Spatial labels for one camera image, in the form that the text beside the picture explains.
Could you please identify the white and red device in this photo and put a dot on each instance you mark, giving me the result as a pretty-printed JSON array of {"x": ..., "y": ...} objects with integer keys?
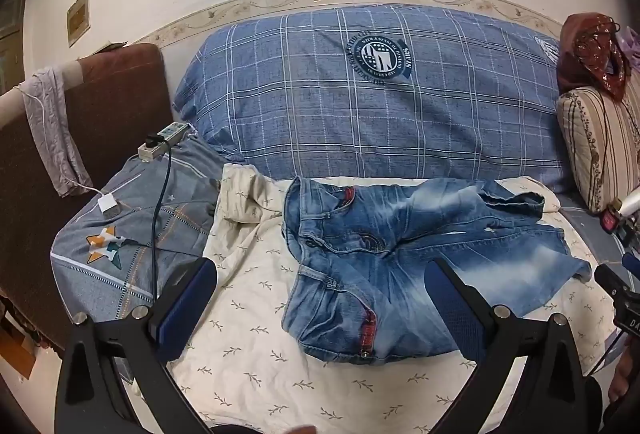
[{"x": 617, "y": 219}]

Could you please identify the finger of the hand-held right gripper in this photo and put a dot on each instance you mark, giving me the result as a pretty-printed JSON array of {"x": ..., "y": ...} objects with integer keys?
[
  {"x": 632, "y": 261},
  {"x": 610, "y": 279}
]

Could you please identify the beige striped cushion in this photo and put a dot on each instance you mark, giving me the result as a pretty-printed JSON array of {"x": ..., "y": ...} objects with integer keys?
[{"x": 590, "y": 139}]

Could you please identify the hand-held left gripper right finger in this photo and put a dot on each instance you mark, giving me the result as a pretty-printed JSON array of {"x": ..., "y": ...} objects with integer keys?
[{"x": 457, "y": 314}]

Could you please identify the white power strip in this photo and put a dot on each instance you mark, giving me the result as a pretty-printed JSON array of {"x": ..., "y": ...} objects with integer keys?
[{"x": 172, "y": 134}]

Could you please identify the brown headboard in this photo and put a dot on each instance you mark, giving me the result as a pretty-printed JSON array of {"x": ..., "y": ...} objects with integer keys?
[{"x": 120, "y": 104}]

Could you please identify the brown patterned cloth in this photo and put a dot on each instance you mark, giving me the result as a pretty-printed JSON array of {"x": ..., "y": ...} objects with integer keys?
[{"x": 585, "y": 49}]

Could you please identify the white charger block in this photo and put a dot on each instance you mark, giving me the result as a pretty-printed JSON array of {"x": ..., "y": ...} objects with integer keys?
[{"x": 109, "y": 208}]

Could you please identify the cream leaf-print blanket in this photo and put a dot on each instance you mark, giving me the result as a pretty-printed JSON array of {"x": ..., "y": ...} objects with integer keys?
[{"x": 250, "y": 364}]

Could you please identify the lilac crumpled cloth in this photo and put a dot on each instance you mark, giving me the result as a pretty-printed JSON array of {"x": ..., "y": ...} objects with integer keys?
[{"x": 55, "y": 124}]

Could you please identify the grey star-print pillow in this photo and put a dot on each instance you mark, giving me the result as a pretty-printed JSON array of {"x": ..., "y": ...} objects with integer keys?
[{"x": 192, "y": 176}]

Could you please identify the purple cloth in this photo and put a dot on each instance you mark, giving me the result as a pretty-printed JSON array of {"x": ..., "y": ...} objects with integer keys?
[{"x": 631, "y": 44}]

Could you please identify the person's right hand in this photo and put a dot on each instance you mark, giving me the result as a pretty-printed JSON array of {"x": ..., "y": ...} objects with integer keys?
[{"x": 625, "y": 374}]

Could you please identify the blue denim pants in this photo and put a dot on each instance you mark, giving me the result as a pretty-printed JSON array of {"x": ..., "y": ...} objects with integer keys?
[{"x": 380, "y": 259}]

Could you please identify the dark wooden door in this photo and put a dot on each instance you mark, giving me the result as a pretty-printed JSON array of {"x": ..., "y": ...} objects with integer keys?
[{"x": 11, "y": 34}]

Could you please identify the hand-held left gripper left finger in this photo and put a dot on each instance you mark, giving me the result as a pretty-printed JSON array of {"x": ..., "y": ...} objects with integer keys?
[{"x": 187, "y": 309}]

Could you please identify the blue plaid pillow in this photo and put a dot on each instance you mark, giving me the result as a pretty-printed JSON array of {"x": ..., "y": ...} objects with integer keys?
[{"x": 310, "y": 104}]

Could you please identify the small framed plaque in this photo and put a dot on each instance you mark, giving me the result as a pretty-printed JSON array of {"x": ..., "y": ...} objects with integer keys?
[{"x": 78, "y": 16}]

